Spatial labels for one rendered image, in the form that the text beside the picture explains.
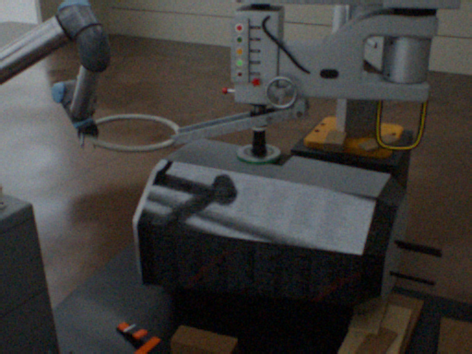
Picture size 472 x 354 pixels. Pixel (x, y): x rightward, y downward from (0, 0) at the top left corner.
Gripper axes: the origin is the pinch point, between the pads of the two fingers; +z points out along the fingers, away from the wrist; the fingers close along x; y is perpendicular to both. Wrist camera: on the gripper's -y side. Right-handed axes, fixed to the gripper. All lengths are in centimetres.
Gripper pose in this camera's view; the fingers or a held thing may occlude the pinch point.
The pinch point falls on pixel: (88, 146)
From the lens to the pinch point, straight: 292.5
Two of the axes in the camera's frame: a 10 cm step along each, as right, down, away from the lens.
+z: -0.8, 9.0, 4.3
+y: 3.5, 4.3, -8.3
